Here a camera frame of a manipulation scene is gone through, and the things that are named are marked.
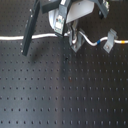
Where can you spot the silver robot gripper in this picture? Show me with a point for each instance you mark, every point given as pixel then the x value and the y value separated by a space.
pixel 62 12

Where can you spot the grey metal cable clip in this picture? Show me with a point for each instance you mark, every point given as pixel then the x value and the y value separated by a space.
pixel 112 35
pixel 77 42

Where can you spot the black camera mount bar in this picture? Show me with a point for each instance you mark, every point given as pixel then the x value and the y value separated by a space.
pixel 30 27

